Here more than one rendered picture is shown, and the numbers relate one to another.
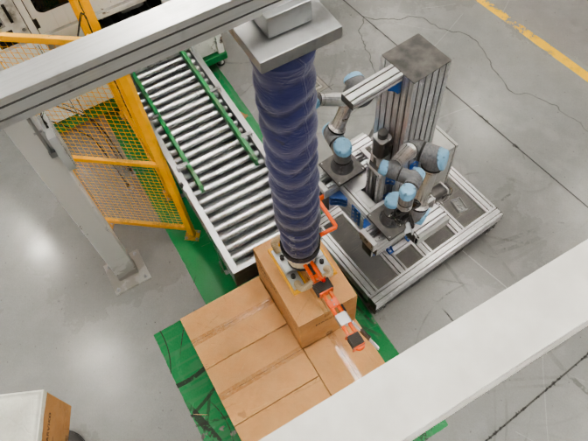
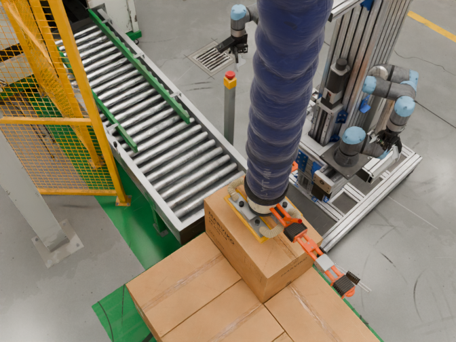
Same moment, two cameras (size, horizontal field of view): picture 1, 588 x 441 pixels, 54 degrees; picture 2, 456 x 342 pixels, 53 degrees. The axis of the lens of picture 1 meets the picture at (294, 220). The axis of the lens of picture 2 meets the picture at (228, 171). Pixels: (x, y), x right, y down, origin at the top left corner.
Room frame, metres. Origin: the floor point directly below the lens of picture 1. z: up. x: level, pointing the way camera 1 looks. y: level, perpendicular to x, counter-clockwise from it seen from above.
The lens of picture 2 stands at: (0.33, 0.46, 3.25)
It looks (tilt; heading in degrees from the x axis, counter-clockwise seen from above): 56 degrees down; 346
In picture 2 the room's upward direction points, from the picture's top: 1 degrees clockwise
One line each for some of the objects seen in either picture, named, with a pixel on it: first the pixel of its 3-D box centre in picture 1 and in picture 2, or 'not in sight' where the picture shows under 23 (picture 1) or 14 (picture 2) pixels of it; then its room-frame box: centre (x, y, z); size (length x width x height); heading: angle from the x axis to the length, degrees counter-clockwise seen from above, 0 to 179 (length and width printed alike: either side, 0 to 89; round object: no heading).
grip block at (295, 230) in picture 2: (323, 287); (295, 230); (1.28, -0.12, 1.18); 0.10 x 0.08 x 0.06; 113
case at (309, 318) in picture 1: (304, 284); (259, 234); (1.50, -0.02, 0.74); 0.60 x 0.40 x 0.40; 23
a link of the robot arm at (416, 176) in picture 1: (411, 178); (402, 93); (1.52, -0.58, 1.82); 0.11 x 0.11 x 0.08; 56
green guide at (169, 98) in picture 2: (214, 93); (138, 59); (3.35, 0.53, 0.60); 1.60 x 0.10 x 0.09; 25
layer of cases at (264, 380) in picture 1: (290, 365); (248, 323); (1.11, 0.12, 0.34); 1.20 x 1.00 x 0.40; 25
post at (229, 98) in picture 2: not in sight; (229, 124); (2.58, -0.08, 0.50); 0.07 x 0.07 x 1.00; 25
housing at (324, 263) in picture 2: (342, 319); (324, 263); (1.08, -0.20, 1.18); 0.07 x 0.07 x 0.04; 23
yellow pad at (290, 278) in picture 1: (287, 267); (249, 214); (1.47, 0.07, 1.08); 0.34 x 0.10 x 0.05; 23
